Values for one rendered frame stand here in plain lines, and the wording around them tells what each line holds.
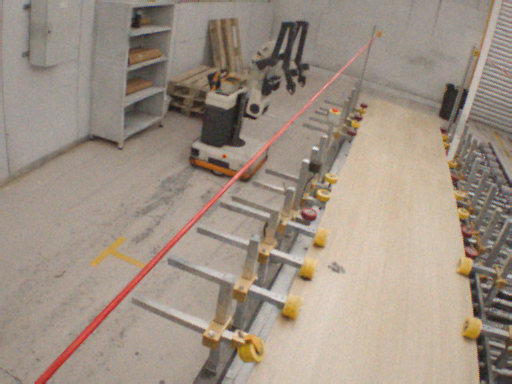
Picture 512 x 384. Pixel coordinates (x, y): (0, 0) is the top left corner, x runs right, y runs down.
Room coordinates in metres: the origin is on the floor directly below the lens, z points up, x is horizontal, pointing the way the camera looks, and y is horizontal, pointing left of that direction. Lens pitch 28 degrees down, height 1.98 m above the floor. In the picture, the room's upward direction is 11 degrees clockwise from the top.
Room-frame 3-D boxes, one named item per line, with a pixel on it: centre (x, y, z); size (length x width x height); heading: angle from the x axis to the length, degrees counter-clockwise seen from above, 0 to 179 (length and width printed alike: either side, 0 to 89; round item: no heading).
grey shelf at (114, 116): (4.48, 1.62, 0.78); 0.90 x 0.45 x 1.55; 166
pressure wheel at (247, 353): (0.90, -0.08, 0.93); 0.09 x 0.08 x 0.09; 76
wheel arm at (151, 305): (0.96, 0.16, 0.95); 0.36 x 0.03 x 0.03; 76
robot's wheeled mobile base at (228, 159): (4.11, 0.34, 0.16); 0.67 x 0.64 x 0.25; 76
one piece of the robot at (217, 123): (4.13, 0.43, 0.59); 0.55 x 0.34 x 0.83; 166
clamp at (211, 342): (0.95, 0.04, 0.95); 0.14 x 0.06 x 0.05; 166
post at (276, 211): (1.45, -0.09, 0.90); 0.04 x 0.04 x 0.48; 76
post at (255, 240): (1.21, -0.03, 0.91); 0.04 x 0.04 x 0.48; 76
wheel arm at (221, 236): (1.43, -0.03, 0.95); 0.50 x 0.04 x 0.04; 76
